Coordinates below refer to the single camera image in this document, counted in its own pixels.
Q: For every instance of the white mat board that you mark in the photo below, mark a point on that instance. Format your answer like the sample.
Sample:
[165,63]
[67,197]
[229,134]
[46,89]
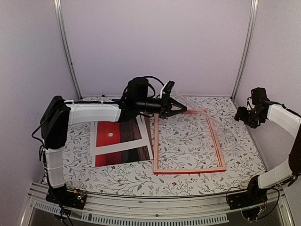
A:
[111,137]

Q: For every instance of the floral patterned table mat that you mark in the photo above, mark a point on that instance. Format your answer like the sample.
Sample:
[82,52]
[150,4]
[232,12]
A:
[241,157]

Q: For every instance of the aluminium front rail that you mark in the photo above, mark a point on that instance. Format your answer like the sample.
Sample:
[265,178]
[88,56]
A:
[116,210]

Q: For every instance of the brown backing board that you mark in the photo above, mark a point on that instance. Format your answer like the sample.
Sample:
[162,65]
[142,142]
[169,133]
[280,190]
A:
[148,127]

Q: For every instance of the aluminium corner post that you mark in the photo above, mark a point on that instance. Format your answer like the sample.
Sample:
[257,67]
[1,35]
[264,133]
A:
[66,49]
[247,44]

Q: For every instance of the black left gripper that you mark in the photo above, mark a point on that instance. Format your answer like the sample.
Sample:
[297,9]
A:
[166,108]

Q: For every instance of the red wooden picture frame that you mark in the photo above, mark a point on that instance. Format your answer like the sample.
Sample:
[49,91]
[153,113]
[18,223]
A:
[188,171]

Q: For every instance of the right aluminium corner post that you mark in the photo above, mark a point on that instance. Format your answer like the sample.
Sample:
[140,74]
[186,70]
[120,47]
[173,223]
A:
[247,44]

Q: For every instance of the red grey photo print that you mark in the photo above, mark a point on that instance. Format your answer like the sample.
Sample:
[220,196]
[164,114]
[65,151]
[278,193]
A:
[128,156]

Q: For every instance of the left aluminium corner post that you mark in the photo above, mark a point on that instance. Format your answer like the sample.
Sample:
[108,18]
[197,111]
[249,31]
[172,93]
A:
[66,49]

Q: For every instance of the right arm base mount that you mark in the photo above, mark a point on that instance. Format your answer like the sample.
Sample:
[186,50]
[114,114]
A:
[252,196]

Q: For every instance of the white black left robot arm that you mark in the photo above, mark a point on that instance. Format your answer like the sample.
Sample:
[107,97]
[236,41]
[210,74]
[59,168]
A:
[60,114]

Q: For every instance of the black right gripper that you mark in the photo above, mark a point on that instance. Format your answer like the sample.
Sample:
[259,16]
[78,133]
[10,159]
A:
[240,116]

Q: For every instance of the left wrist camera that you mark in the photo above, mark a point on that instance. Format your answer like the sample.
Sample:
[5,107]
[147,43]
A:
[166,90]

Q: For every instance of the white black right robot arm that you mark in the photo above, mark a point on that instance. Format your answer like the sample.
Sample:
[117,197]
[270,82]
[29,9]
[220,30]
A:
[281,139]

